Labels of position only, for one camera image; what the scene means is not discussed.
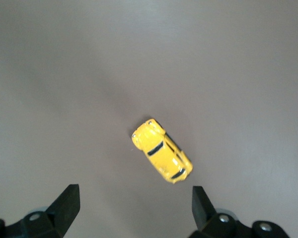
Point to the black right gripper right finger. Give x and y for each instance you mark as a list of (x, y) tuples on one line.
[(203, 213)]

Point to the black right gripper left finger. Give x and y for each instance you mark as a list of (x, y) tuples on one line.
[(64, 210)]

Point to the yellow beetle toy car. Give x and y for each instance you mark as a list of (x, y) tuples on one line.
[(161, 153)]

